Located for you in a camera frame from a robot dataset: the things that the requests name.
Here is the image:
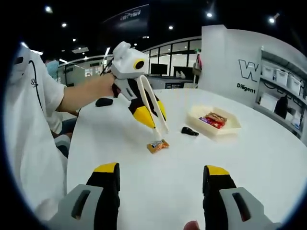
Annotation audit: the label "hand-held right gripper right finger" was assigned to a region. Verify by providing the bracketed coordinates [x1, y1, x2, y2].
[202, 164, 282, 230]

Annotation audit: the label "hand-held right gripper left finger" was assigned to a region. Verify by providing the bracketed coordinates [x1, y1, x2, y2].
[47, 162, 120, 230]

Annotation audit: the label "white food tongs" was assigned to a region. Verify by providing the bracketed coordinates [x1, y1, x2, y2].
[138, 74, 170, 139]

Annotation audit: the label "small orange food packet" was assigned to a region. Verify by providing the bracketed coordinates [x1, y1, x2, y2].
[146, 139, 170, 154]

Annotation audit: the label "black food packet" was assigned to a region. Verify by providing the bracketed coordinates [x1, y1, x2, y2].
[181, 126, 200, 137]

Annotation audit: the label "long orange red food packet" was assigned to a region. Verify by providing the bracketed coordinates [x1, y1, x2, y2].
[208, 111, 228, 121]

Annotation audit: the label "small red food packet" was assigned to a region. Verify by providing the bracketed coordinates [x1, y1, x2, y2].
[203, 117, 226, 129]

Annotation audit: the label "cream hexagonal container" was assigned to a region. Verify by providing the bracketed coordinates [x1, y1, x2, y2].
[186, 106, 242, 142]

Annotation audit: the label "person's right hand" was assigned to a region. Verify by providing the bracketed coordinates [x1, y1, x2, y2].
[184, 220, 201, 230]

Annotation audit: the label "background workbench counter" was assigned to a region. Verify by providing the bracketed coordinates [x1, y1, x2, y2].
[145, 73, 200, 90]

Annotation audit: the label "black computer monitor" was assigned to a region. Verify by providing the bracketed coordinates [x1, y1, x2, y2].
[150, 63, 168, 76]

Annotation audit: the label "dark hanging banner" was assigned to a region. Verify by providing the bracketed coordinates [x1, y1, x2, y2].
[102, 2, 151, 37]

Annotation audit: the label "grey chair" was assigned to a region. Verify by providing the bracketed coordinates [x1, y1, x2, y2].
[53, 133, 71, 159]

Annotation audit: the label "person's white shirt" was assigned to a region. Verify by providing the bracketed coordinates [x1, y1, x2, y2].
[4, 46, 71, 218]

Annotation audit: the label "white chest-worn device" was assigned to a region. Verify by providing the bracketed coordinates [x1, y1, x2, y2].
[9, 49, 31, 83]

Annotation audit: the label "white carton box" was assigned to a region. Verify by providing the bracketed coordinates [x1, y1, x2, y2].
[260, 92, 276, 113]

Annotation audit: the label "grey metal shelf unit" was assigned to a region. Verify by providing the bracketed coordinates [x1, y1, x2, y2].
[255, 45, 307, 139]

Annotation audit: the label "black bag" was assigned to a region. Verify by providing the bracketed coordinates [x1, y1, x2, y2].
[274, 95, 289, 120]

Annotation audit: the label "row of white storage boxes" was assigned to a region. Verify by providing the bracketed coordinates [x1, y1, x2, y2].
[261, 64, 307, 96]

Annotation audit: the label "black device cable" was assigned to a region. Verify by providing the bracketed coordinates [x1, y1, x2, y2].
[28, 59, 46, 112]

